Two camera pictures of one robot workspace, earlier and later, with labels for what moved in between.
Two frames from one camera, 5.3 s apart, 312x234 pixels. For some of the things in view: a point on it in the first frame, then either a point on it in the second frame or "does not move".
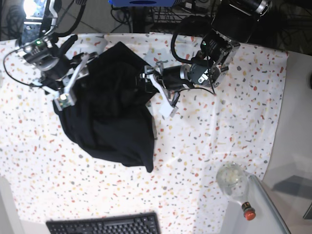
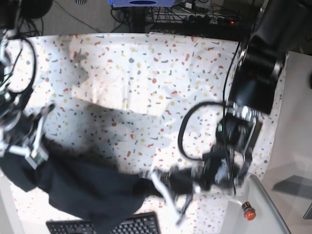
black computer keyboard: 146,223 does not move
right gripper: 171,77 -> 223,166
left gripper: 52,57 -> 16,126
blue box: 142,3 does not move
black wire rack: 168,14 does not move
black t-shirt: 111,115 -> 82,185
